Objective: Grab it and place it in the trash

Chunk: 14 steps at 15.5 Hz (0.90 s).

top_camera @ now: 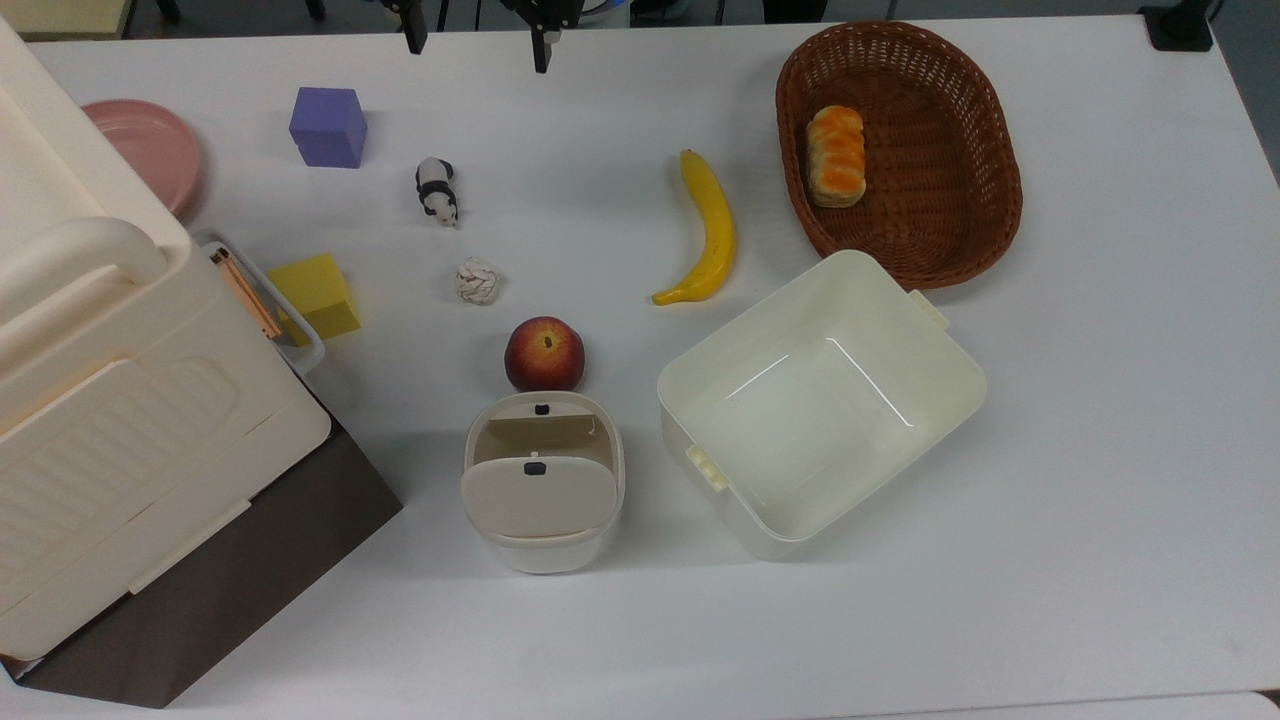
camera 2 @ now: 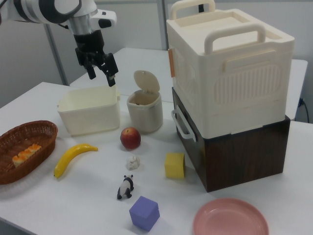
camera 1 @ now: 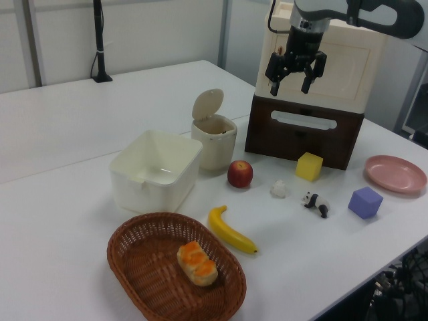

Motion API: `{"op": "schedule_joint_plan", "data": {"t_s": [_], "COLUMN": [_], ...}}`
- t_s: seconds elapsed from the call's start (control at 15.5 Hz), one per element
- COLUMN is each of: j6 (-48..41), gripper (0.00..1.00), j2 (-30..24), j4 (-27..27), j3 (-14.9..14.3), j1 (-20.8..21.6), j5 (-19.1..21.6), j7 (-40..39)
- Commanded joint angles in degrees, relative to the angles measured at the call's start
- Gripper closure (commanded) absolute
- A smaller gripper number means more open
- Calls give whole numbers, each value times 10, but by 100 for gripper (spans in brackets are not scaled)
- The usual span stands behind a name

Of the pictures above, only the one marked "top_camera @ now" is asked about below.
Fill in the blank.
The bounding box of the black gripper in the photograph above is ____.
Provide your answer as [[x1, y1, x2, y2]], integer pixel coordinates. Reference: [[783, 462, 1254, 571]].
[[392, 0, 583, 75]]

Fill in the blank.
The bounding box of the white paper ball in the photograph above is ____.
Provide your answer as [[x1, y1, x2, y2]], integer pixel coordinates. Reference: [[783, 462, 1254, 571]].
[[455, 257, 502, 306]]

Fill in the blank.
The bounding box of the cream trash can with lid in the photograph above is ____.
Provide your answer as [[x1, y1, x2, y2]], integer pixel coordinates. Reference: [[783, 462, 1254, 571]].
[[460, 392, 626, 575]]

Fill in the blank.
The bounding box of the panda toy figure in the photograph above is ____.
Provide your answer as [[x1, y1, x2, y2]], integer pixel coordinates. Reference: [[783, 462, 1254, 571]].
[[415, 157, 461, 229]]

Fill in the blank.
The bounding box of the purple foam cube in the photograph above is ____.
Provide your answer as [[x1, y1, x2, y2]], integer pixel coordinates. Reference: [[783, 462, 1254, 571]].
[[289, 87, 368, 169]]

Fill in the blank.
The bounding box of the yellow foam cube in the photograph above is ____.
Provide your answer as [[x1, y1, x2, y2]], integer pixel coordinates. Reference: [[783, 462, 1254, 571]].
[[266, 253, 363, 346]]

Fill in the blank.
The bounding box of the yellow banana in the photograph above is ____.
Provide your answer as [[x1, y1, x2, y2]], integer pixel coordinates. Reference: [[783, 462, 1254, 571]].
[[652, 149, 738, 307]]

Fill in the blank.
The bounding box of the red apple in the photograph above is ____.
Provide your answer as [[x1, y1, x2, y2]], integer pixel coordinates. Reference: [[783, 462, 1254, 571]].
[[504, 316, 587, 393]]

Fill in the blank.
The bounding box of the pink round plate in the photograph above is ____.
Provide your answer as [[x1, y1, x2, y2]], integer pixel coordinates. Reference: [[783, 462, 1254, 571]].
[[82, 99, 204, 218]]

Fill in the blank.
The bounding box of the orange glazed bread loaf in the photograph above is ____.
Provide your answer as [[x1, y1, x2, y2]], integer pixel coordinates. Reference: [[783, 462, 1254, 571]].
[[806, 105, 868, 209]]

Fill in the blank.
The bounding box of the brown wicker basket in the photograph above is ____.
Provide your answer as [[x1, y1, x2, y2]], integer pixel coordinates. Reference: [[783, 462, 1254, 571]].
[[776, 22, 1024, 291]]

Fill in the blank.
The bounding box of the cream square plastic bin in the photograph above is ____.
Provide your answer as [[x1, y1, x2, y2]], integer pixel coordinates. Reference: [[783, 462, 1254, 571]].
[[657, 249, 989, 561]]

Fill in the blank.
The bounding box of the cream plastic cabinet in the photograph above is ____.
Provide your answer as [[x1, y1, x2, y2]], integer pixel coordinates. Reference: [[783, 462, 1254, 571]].
[[0, 15, 332, 662]]

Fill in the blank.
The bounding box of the dark brown base box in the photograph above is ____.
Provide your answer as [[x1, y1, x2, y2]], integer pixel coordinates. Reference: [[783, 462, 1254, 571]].
[[0, 415, 403, 710]]

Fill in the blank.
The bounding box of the black clamp mount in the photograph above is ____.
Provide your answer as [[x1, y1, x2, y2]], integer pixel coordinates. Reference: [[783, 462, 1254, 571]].
[[1140, 0, 1217, 53]]

